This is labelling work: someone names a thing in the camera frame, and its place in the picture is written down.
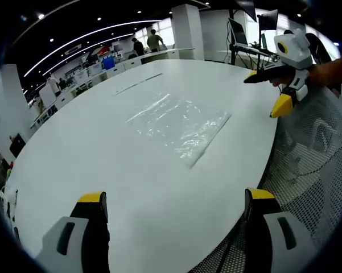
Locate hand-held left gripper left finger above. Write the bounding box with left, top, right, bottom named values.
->
left=34, top=191, right=111, bottom=273

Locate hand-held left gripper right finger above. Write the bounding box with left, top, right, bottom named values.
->
left=244, top=187, right=316, bottom=273

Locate clear resealable plastic bag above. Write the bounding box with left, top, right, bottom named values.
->
left=125, top=92, right=233, bottom=170

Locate open laptop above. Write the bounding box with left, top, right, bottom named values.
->
left=228, top=17, right=250, bottom=48

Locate white plastic bag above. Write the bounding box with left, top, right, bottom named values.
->
left=0, top=186, right=19, bottom=226

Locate person's right hand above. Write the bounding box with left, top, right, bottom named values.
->
left=269, top=78, right=289, bottom=88

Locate black equipment stand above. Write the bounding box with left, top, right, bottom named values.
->
left=229, top=42, right=271, bottom=71

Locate black monitor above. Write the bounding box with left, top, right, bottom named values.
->
left=257, top=9, right=279, bottom=31

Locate white mesh office chair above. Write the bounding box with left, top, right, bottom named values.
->
left=187, top=84, right=342, bottom=273

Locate white square pillar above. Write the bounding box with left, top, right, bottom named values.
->
left=171, top=3, right=206, bottom=61
left=0, top=64, right=32, bottom=143

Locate black box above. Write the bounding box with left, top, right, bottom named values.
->
left=9, top=133, right=27, bottom=159

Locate long white counter row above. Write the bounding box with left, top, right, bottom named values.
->
left=30, top=47, right=195, bottom=129

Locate white board panel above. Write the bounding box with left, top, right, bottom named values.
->
left=39, top=83, right=57, bottom=109

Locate blue storage box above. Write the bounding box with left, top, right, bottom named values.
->
left=101, top=56, right=116, bottom=71

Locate ceiling air vent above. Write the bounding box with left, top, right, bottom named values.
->
left=64, top=43, right=83, bottom=56

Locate table cable slot cover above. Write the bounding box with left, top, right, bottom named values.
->
left=112, top=73, right=163, bottom=97

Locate red white wall banner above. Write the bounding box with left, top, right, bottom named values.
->
left=89, top=45, right=113, bottom=58

